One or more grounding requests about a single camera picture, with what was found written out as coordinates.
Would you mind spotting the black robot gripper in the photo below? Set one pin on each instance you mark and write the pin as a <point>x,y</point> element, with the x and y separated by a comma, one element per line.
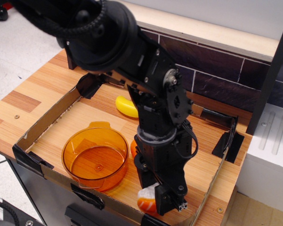
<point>163,162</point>

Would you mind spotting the salmon sushi toy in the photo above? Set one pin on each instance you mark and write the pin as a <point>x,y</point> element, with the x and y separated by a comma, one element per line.
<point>146,200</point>

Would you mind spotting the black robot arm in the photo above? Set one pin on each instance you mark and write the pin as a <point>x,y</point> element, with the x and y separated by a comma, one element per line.
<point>102,37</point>

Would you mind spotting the orange transparent plastic pot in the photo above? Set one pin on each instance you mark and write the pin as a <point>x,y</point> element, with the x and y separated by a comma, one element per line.
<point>96,157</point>

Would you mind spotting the cardboard fence with black tape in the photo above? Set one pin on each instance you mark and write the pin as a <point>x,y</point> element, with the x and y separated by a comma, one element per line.
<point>211,181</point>

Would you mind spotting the orange toy carrot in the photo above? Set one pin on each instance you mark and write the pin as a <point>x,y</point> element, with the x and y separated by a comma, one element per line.
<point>133,149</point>

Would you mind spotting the yellow toy banana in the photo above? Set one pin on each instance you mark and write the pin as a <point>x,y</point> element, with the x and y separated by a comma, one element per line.
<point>126,107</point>

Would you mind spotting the white grooved side counter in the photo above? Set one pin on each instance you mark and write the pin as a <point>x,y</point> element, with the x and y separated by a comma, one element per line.
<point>261,176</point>

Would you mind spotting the dark brick backsplash panel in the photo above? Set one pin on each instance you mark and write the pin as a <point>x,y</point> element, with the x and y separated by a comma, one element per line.
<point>232,72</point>

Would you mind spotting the light wooden shelf board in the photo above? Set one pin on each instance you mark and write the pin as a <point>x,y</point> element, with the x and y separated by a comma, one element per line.
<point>227,39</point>

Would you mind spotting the black caster wheel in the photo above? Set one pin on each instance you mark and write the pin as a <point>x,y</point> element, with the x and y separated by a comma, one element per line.
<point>3,10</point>

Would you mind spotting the black vertical post left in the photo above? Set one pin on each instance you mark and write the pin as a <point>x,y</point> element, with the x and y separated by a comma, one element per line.
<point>71,62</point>

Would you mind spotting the black vertical post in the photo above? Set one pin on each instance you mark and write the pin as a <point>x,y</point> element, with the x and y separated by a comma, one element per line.
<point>71,62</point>
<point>266,88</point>

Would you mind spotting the black vertical post right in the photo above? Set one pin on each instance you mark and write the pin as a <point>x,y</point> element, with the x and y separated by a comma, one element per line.
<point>266,88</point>

